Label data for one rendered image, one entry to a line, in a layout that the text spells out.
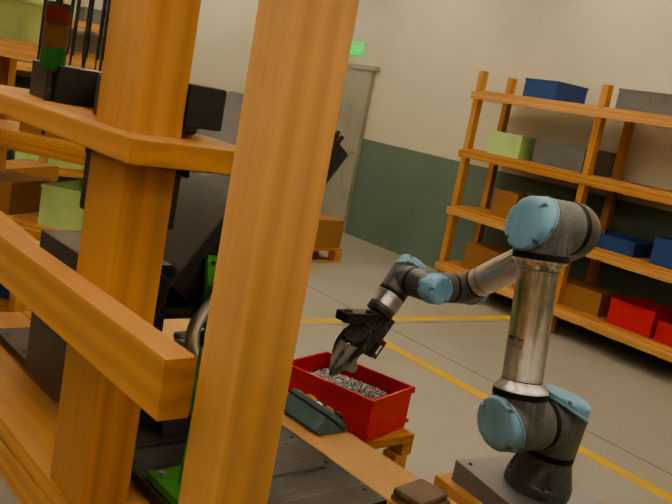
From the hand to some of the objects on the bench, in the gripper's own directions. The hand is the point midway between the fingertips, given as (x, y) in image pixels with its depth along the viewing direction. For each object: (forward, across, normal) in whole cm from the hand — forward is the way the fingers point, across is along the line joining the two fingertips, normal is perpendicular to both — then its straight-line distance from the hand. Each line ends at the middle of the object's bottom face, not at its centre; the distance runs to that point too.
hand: (332, 369), depth 200 cm
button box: (+16, -5, -1) cm, 17 cm away
